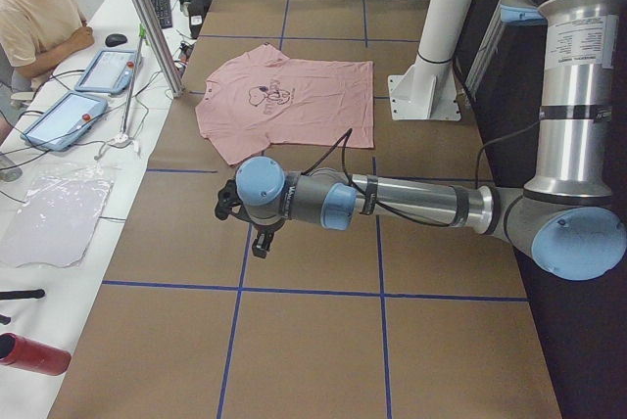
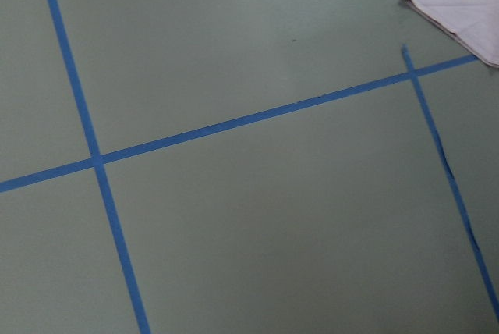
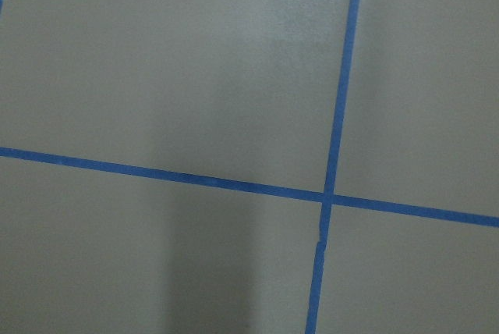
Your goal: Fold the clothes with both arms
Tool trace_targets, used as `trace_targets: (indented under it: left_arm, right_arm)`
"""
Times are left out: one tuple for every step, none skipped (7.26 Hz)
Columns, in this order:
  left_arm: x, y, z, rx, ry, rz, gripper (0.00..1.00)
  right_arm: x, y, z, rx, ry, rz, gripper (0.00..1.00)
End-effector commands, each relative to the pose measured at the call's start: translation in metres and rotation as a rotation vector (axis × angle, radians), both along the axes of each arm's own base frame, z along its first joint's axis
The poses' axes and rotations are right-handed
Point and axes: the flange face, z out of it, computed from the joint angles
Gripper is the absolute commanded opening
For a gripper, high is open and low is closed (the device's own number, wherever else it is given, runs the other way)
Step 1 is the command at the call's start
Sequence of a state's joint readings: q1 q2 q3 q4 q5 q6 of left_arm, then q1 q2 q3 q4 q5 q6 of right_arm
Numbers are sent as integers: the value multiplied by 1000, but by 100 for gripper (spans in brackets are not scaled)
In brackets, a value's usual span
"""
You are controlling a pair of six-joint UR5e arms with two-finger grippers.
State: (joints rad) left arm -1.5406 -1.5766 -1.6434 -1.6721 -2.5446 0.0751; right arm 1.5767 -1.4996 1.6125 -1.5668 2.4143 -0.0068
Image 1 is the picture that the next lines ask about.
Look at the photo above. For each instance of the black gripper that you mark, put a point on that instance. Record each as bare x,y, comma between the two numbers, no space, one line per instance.
265,231

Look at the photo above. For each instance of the pink Snoopy t-shirt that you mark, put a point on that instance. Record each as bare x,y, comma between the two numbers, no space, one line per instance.
263,98

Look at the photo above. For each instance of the clear plastic bag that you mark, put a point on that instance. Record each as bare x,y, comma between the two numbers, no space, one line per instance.
56,222

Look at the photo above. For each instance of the black tripod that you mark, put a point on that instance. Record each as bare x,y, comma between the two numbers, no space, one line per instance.
35,294

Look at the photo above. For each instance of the near teach pendant tablet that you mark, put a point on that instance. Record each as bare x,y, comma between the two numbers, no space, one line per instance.
65,122

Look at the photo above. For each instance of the teach pendant tablet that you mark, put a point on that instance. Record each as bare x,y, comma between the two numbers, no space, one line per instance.
65,122
110,71

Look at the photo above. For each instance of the far teach pendant tablet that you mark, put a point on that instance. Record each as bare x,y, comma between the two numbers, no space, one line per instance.
110,71

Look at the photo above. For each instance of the metal rod with green tip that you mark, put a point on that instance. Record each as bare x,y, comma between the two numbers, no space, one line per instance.
122,139

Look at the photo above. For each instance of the black computer mouse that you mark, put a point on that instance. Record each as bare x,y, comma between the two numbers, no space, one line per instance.
115,39

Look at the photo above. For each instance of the red bottle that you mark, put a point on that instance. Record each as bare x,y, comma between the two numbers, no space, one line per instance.
26,354

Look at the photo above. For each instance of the black keyboard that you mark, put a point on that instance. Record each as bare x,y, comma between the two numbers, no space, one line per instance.
163,12

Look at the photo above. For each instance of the person in beige shirt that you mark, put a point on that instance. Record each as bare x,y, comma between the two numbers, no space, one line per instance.
38,35

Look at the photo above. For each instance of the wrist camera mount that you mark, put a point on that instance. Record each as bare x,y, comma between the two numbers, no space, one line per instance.
228,202

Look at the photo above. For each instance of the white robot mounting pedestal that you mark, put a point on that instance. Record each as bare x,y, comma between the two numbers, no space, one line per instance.
427,90

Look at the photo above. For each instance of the aluminium frame post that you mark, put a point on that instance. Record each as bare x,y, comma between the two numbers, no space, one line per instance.
157,40

